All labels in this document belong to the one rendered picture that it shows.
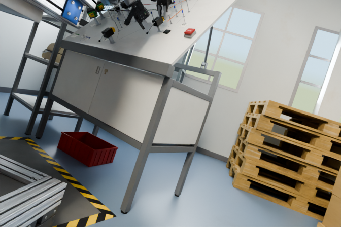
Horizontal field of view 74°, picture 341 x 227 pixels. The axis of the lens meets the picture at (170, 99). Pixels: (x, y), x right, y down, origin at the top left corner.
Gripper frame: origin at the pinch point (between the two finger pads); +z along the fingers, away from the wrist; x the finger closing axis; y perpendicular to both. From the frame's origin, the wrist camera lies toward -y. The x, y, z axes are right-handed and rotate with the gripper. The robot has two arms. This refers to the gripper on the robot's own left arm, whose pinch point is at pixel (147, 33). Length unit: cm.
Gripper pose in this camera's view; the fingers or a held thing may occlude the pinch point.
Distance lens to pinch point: 153.9
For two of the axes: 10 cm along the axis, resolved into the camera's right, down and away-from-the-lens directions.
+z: 5.0, 7.6, 4.2
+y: 8.7, -4.3, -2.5
